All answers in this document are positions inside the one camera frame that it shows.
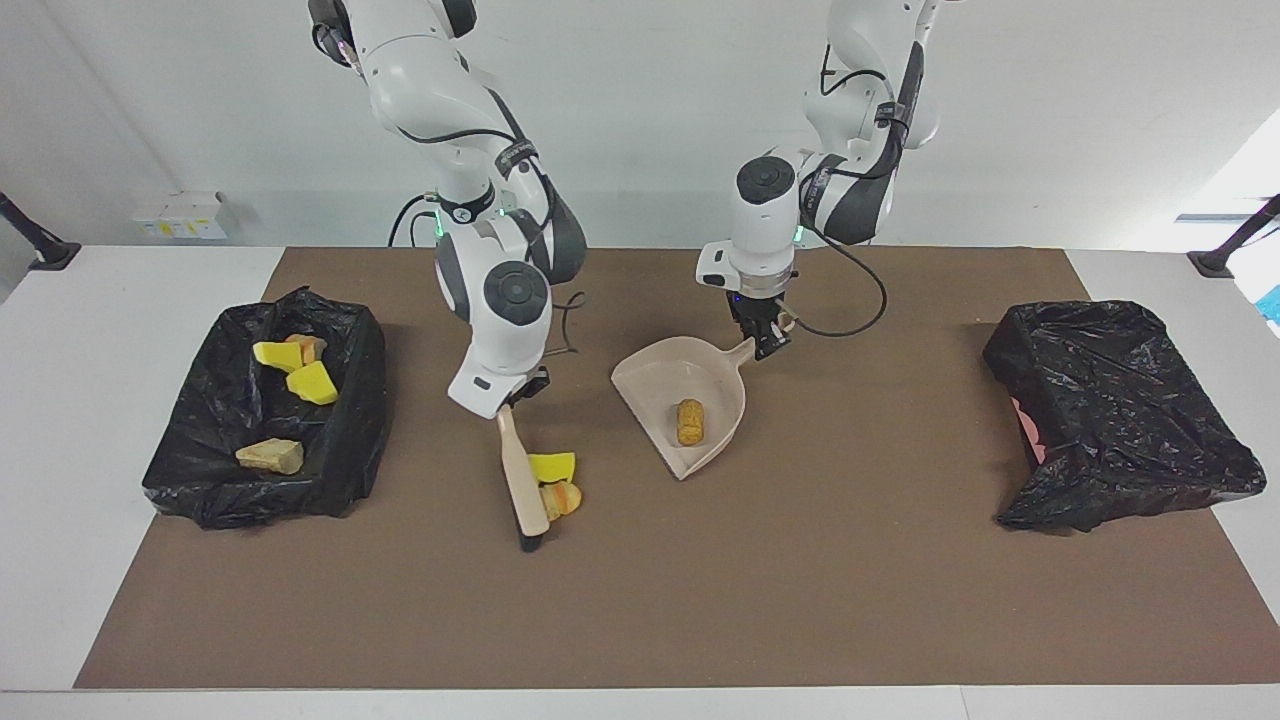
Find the blue object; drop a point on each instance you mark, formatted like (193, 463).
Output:
(1273, 305)

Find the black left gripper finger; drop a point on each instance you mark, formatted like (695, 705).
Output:
(755, 342)
(782, 332)

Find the orange striped croissant piece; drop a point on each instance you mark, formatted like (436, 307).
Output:
(310, 347)

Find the small yellow sponge piece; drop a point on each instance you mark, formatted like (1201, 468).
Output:
(275, 356)

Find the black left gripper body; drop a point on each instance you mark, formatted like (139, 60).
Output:
(760, 308)

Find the pale croissant piece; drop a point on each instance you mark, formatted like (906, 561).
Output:
(270, 455)

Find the black camera stand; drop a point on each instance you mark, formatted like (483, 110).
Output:
(1215, 262)
(50, 255)

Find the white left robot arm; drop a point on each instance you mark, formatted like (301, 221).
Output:
(765, 230)

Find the brown table mat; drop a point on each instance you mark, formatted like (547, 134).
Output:
(640, 640)

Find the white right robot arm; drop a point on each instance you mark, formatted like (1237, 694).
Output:
(500, 330)

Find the black trash bag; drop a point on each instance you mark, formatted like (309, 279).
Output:
(350, 450)
(1120, 420)

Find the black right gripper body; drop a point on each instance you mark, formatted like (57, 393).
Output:
(532, 383)

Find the beige plastic dustpan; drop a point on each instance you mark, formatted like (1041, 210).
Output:
(660, 380)

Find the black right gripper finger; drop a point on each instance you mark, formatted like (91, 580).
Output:
(510, 402)

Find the brown bread roll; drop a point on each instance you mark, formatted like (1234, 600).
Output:
(690, 422)

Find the notched yellow sponge piece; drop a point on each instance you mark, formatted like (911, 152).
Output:
(555, 466)

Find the pink plastic bin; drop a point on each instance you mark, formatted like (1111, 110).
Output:
(1028, 430)

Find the white wall outlet box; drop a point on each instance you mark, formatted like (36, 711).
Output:
(180, 215)

